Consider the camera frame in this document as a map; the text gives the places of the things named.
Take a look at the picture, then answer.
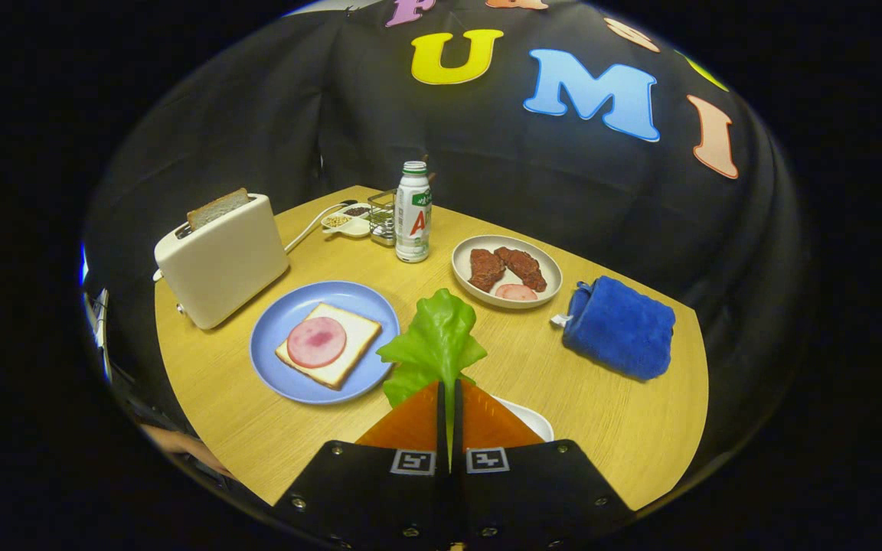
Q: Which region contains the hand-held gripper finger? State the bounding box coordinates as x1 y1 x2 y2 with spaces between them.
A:
452 379 635 551
273 380 453 551

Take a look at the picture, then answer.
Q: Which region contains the green lettuce leaf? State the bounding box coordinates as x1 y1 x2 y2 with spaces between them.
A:
377 288 488 471

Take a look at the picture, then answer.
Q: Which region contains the small white plate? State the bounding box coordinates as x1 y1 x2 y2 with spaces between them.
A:
492 395 555 443

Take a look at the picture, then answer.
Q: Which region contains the blue folded towel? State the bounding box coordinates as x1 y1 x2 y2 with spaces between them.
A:
550 275 676 382

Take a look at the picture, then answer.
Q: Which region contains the cream white toaster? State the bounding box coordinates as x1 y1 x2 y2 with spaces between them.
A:
153 193 290 331

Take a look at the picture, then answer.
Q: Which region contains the blue plate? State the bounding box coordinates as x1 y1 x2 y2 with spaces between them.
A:
250 280 401 405

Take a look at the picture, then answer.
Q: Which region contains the white drink bottle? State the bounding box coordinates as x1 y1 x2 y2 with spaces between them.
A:
395 161 433 264

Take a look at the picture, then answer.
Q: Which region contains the brown meat patty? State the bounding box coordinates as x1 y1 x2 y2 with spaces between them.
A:
495 246 547 292
469 248 506 293

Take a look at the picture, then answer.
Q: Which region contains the white condiment dish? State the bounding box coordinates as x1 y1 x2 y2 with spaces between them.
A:
321 202 373 239

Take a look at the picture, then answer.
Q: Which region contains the beige plate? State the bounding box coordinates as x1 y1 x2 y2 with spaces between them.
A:
452 234 564 309

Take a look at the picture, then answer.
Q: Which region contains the white toaster cable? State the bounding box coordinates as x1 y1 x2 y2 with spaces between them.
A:
284 201 358 253

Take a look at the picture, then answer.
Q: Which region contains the toasted bread slice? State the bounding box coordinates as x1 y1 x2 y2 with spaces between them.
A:
186 187 251 232

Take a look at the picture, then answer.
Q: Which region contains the black backdrop cloth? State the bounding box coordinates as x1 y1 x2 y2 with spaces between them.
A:
81 0 805 491

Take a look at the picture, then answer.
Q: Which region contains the white bread slice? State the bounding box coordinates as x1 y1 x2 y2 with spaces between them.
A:
275 303 383 390

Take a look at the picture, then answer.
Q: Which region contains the wire mesh utensil holder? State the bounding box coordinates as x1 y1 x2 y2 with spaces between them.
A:
367 189 398 247

